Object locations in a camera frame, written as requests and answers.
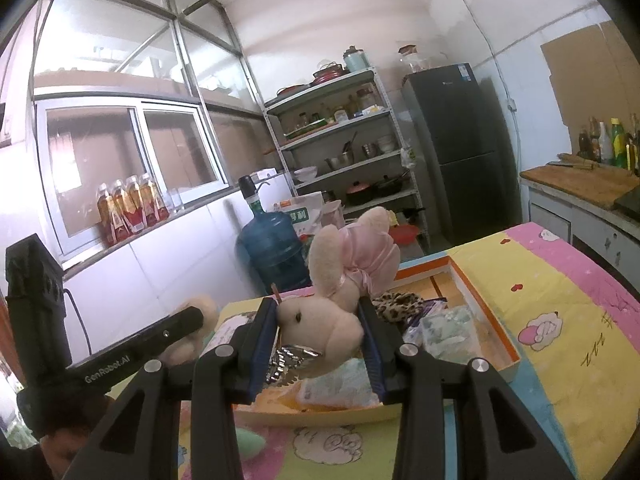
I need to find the blue water jug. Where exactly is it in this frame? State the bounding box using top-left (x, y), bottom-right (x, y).
top-left (236, 200), bottom-right (311, 293)

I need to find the pale green tissue pack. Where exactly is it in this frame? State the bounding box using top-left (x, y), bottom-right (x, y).
top-left (300, 357), bottom-right (382, 408)

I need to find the yellow green bottle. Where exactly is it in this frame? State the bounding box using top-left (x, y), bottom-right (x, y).
top-left (611, 118), bottom-right (628, 168)

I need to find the green white carton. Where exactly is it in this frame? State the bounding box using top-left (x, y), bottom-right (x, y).
top-left (272, 192), bottom-right (326, 236)

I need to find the white bottle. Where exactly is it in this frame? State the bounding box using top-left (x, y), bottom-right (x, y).
top-left (598, 121), bottom-right (615, 165)

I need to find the leopard print cloth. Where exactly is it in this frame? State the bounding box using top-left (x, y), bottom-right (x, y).
top-left (372, 292), bottom-right (426, 323)

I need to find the green patterned tissue pack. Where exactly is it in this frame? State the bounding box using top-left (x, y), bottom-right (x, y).
top-left (417, 305), bottom-right (476, 361)

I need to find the orange cardboard box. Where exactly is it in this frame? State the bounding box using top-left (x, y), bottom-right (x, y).
top-left (220, 254), bottom-right (523, 426)

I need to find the black cooktop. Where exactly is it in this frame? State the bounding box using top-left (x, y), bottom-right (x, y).
top-left (614, 192), bottom-right (640, 221)

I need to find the black pan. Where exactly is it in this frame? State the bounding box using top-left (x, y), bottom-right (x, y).
top-left (372, 175), bottom-right (408, 196)

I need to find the beige plush toy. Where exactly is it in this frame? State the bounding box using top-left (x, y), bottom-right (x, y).
top-left (157, 295), bottom-right (221, 366)

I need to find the glass jar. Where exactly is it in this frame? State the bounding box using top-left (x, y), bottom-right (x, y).
top-left (398, 45), bottom-right (431, 73)

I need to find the black water pump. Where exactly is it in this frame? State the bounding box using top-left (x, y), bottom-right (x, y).
top-left (238, 175), bottom-right (266, 206)

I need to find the aluminium sliding window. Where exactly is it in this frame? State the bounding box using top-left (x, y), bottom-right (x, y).
top-left (32, 100), bottom-right (236, 266)

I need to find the floral tissue pack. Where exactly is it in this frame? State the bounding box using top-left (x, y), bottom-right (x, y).
top-left (202, 312), bottom-right (258, 356)

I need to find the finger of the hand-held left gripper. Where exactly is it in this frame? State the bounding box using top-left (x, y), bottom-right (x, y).
top-left (150, 306), bottom-right (204, 357)

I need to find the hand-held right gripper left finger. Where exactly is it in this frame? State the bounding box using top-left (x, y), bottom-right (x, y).
top-left (65, 297), bottom-right (281, 480)

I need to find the grey kitchen cabinet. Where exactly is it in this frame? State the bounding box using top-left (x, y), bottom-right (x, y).
top-left (520, 175), bottom-right (640, 286)

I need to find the red pot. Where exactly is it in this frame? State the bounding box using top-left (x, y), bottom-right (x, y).
top-left (346, 182), bottom-right (373, 206)

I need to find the red plastic basin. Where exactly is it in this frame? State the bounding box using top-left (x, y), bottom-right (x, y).
top-left (390, 224), bottom-right (420, 246)

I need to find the person's left hand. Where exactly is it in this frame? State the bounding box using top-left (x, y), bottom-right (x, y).
top-left (40, 432), bottom-right (93, 480)

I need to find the dark refrigerator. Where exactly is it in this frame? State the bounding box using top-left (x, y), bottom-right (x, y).
top-left (401, 62), bottom-right (523, 248)

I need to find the kitchen knife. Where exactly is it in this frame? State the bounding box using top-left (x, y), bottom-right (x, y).
top-left (546, 153), bottom-right (596, 171)

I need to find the wooden cutting board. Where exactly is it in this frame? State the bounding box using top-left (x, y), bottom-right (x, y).
top-left (520, 162), bottom-right (640, 211)

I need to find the pink dressed plush bunny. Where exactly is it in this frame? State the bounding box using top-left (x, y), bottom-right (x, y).
top-left (276, 206), bottom-right (401, 378)

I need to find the teal canister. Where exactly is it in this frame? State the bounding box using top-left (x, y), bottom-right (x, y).
top-left (343, 46), bottom-right (371, 72)

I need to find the black cable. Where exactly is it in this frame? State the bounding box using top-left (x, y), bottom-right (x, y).
top-left (64, 287), bottom-right (93, 356)

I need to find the grey metal shelf rack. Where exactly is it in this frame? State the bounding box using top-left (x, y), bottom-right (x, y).
top-left (263, 67), bottom-right (430, 251)

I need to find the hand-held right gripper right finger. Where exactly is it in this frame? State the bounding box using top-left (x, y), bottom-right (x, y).
top-left (356, 297), bottom-right (576, 480)

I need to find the dark oil bottle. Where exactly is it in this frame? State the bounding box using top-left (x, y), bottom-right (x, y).
top-left (625, 132), bottom-right (640, 173)

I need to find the cardboard sheet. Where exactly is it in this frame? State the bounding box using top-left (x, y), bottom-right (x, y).
top-left (540, 20), bottom-right (631, 131)

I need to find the silver patterned packet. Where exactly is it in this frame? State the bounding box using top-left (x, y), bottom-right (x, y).
top-left (265, 344), bottom-right (321, 388)

